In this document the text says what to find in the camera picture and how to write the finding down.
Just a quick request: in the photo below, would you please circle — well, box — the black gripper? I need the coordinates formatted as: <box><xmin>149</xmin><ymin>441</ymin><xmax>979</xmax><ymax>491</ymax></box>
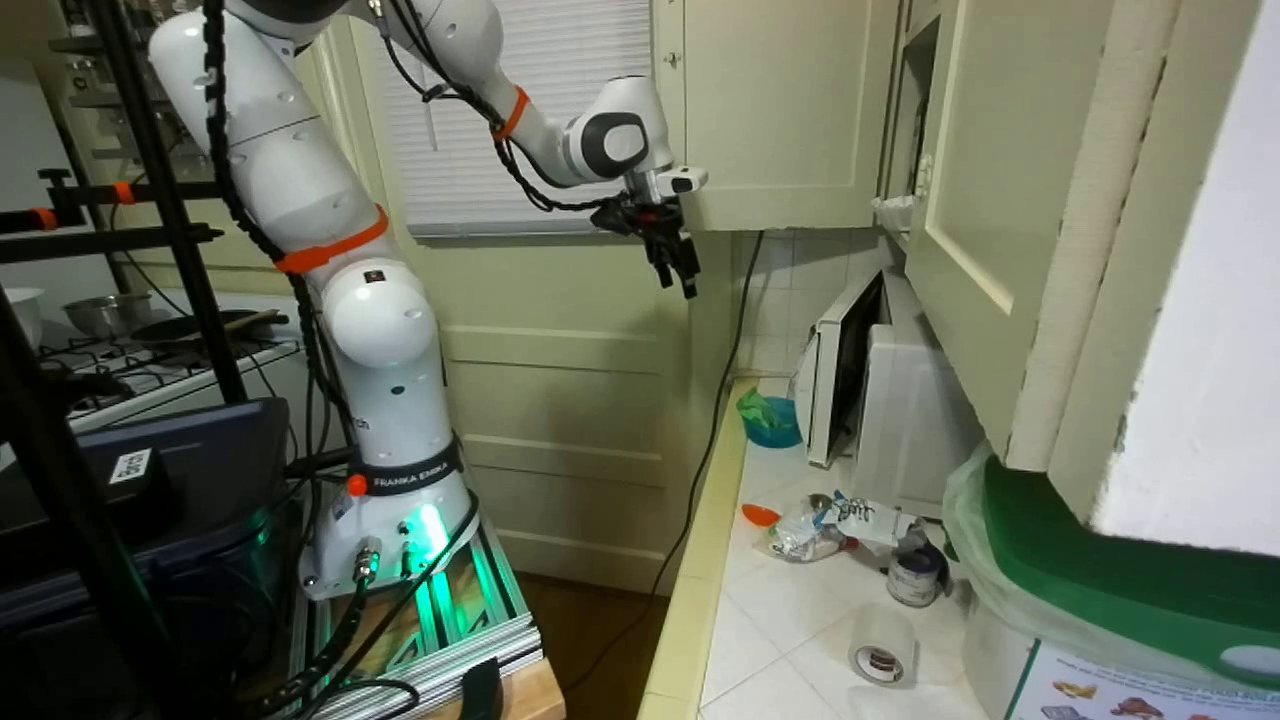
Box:
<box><xmin>593</xmin><ymin>191</ymin><xmax>704</xmax><ymax>305</ymax></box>

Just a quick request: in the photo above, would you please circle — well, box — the blue plastic bowl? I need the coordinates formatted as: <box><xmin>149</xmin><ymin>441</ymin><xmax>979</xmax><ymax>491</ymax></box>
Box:
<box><xmin>737</xmin><ymin>387</ymin><xmax>803</xmax><ymax>451</ymax></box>

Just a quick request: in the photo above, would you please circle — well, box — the white window blind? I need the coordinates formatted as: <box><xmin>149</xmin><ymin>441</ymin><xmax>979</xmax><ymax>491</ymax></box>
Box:
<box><xmin>355</xmin><ymin>0</ymin><xmax>658</xmax><ymax>232</ymax></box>

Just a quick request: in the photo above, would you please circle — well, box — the closed cream cabinet door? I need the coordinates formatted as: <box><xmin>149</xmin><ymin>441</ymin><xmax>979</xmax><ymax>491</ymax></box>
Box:
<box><xmin>646</xmin><ymin>0</ymin><xmax>912</xmax><ymax>235</ymax></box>

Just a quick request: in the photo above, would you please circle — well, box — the white microwave oven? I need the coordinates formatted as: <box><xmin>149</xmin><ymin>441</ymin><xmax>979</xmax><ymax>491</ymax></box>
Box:
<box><xmin>792</xmin><ymin>269</ymin><xmax>983</xmax><ymax>511</ymax></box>

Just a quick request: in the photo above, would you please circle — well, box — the open cream cabinet door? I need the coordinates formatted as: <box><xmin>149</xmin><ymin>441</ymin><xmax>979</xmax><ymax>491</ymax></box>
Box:
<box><xmin>899</xmin><ymin>0</ymin><xmax>1264</xmax><ymax>473</ymax></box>

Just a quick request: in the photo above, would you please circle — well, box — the small dark jar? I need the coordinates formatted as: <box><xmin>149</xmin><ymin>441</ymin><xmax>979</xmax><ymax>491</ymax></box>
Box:
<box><xmin>884</xmin><ymin>524</ymin><xmax>955</xmax><ymax>611</ymax></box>

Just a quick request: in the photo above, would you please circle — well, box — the clear tape roll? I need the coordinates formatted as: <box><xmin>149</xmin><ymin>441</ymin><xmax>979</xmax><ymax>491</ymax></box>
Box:
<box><xmin>847</xmin><ymin>602</ymin><xmax>923</xmax><ymax>693</ymax></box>

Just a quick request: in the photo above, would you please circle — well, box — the black metal stand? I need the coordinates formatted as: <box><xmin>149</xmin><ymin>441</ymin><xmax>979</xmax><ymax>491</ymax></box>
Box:
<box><xmin>0</xmin><ymin>0</ymin><xmax>256</xmax><ymax>412</ymax></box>

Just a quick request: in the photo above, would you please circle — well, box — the gas stove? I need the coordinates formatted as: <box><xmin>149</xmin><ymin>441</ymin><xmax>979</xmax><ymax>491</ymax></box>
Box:
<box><xmin>0</xmin><ymin>282</ymin><xmax>303</xmax><ymax>431</ymax></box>

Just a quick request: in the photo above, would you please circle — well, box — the black equipment case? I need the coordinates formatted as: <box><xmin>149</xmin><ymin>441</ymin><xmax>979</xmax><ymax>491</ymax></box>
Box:
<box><xmin>0</xmin><ymin>394</ymin><xmax>293</xmax><ymax>631</ymax></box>

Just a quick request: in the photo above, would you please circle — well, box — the green lidded container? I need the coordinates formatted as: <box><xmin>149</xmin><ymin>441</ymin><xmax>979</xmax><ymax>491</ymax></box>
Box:
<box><xmin>941</xmin><ymin>449</ymin><xmax>1280</xmax><ymax>720</ymax></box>

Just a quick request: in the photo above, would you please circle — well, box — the printed paper sheet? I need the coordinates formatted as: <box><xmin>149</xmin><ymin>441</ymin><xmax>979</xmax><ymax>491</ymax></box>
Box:
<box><xmin>1004</xmin><ymin>637</ymin><xmax>1280</xmax><ymax>720</ymax></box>

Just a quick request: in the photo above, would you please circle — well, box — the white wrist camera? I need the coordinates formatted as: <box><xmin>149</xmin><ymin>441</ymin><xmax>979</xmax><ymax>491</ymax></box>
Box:
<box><xmin>646</xmin><ymin>160</ymin><xmax>713</xmax><ymax>198</ymax></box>

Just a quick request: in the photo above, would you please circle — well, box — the black power cable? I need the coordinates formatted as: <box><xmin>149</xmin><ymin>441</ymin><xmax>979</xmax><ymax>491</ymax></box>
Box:
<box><xmin>644</xmin><ymin>227</ymin><xmax>767</xmax><ymax>599</ymax></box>

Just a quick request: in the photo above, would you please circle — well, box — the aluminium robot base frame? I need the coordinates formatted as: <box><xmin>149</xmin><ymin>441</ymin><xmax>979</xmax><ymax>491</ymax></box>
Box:
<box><xmin>282</xmin><ymin>515</ymin><xmax>551</xmax><ymax>720</ymax></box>

